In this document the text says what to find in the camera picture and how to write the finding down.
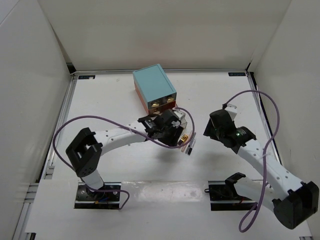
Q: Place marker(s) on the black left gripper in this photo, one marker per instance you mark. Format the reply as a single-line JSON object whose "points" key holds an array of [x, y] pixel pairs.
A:
{"points": [[172, 140]]}

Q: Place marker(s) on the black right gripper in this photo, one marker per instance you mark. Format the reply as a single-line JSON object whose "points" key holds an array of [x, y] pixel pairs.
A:
{"points": [[209, 131]]}

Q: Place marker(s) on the gold black lipstick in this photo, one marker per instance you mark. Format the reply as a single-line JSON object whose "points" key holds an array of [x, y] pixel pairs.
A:
{"points": [[183, 139]]}

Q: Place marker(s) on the teal and orange drawer box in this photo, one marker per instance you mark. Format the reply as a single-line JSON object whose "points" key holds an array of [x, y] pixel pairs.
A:
{"points": [[152, 85]]}

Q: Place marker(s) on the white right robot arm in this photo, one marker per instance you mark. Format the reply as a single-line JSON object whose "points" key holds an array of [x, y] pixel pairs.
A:
{"points": [[290, 199]]}

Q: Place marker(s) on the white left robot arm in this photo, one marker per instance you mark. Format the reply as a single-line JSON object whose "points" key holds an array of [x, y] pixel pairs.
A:
{"points": [[88, 146]]}

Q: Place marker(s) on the pink makeup pencil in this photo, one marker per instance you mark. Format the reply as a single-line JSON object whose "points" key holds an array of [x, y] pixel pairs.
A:
{"points": [[184, 145]]}

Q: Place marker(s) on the silver black eyeliner pen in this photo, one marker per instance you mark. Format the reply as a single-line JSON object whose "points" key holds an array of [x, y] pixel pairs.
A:
{"points": [[191, 148]]}

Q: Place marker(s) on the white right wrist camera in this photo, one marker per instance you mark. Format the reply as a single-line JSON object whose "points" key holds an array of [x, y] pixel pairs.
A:
{"points": [[229, 112]]}

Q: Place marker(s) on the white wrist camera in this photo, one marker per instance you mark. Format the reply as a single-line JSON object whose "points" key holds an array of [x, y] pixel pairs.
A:
{"points": [[229, 112], [181, 116]]}

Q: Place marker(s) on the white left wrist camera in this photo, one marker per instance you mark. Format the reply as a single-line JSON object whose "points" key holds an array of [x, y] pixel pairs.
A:
{"points": [[181, 116]]}

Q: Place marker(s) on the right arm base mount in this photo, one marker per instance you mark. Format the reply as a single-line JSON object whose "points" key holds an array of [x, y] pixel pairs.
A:
{"points": [[222, 200]]}

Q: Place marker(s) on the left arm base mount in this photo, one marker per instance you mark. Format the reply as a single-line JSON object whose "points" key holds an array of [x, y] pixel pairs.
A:
{"points": [[87, 199]]}

